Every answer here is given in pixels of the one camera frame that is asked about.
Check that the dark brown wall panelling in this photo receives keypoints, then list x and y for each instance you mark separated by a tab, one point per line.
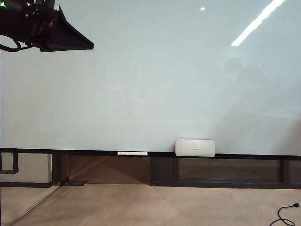
113	169

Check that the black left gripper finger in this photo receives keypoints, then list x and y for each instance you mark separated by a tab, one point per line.
70	35

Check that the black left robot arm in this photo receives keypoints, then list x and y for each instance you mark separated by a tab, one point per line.
3	18

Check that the white whiteboard marker pen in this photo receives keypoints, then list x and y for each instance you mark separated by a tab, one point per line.
132	153

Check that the black rectangular wall moulding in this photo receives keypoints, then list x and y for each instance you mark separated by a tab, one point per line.
15	164

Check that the white rectangular whiteboard eraser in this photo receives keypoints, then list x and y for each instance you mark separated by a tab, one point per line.
195	147

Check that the black whiteboard marker tray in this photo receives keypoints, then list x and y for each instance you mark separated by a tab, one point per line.
161	154

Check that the pale glass whiteboard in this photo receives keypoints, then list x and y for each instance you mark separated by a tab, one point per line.
141	82

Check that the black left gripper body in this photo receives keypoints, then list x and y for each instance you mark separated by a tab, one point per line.
35	21

